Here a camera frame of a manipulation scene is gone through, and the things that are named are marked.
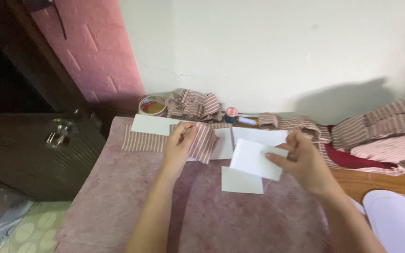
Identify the person's right hand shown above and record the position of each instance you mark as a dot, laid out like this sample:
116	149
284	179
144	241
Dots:
306	161

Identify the person's left hand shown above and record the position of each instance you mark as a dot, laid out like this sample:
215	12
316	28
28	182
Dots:
176	149

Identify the striped fabric piece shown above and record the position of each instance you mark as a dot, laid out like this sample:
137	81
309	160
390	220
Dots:
205	142
142	142

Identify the flat striped fabric piece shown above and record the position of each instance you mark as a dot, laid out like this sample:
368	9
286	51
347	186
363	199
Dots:
142	142

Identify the dark red fabric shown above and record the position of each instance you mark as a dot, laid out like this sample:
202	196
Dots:
346	158

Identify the bundle of striped fabric pieces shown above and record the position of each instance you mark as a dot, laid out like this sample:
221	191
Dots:
193	103

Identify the roll of adhesive tape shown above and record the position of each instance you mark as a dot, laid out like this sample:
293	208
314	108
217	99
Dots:
152	106

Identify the white loose thread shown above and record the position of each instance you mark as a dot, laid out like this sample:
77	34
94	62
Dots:
287	214

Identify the blue thread spool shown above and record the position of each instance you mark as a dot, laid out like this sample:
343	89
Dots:
230	115

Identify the white thread spool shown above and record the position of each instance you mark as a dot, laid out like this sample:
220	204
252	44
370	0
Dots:
247	121

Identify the pink mottled table cloth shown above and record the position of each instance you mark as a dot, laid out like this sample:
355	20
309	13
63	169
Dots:
206	218

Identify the heap of striped fabric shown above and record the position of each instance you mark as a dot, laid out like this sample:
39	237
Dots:
381	137

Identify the white rounded object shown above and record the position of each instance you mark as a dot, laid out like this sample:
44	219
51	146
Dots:
396	221

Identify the metal door knob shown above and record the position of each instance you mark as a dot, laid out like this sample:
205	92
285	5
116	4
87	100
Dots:
59	133

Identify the dark brown door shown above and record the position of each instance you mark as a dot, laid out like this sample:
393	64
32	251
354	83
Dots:
23	151

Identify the green patterned floor mat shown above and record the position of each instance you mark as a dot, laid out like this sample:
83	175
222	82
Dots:
35	228

